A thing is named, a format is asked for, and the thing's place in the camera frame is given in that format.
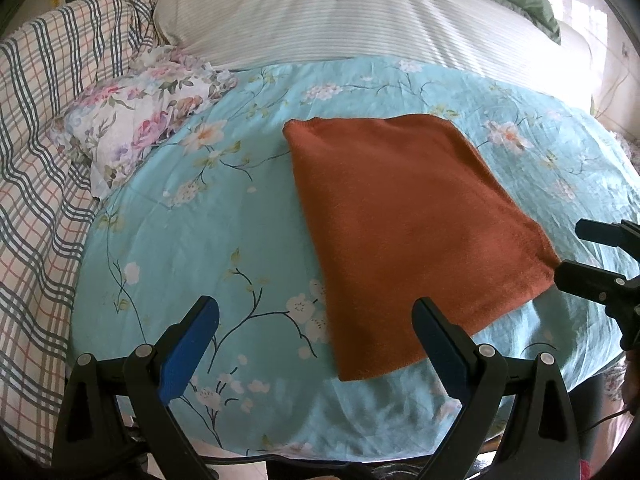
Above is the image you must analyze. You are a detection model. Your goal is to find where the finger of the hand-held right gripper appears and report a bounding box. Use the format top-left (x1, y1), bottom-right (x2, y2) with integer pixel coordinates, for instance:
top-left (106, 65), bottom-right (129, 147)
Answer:
top-left (554, 259), bottom-right (640, 351)
top-left (575, 217), bottom-right (640, 253)

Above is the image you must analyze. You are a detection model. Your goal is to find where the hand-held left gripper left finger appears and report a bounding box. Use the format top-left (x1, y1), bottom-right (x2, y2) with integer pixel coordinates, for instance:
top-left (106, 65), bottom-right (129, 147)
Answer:
top-left (52, 295), bottom-right (221, 480)

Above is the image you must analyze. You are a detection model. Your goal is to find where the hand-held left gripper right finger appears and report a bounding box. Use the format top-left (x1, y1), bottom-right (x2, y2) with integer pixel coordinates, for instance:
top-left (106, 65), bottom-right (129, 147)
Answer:
top-left (411, 297), bottom-right (583, 480)

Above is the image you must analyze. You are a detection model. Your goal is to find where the orange knit sweater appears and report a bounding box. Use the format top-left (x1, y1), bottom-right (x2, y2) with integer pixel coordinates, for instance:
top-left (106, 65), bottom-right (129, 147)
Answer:
top-left (282, 114), bottom-right (562, 382)

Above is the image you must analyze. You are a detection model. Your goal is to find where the blue floral bedsheet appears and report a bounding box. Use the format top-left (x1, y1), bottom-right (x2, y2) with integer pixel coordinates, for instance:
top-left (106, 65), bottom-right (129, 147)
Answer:
top-left (70, 55), bottom-right (640, 461)

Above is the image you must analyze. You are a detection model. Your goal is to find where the dark grey cloth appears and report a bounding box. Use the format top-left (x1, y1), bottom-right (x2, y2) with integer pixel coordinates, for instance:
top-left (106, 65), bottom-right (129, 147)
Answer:
top-left (562, 367), bottom-right (628, 461)

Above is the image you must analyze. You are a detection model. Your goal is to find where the white pink floral pillow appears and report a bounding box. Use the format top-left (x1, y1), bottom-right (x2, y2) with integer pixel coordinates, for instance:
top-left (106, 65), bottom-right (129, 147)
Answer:
top-left (49, 46), bottom-right (238, 200)

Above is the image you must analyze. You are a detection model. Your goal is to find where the plaid blanket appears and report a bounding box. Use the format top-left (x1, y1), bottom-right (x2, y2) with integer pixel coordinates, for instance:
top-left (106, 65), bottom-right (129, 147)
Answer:
top-left (0, 0), bottom-right (176, 466)

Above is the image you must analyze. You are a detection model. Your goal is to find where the white striped quilt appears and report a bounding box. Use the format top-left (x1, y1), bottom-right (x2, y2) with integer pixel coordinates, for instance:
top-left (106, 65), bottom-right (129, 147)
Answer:
top-left (152, 0), bottom-right (601, 106)

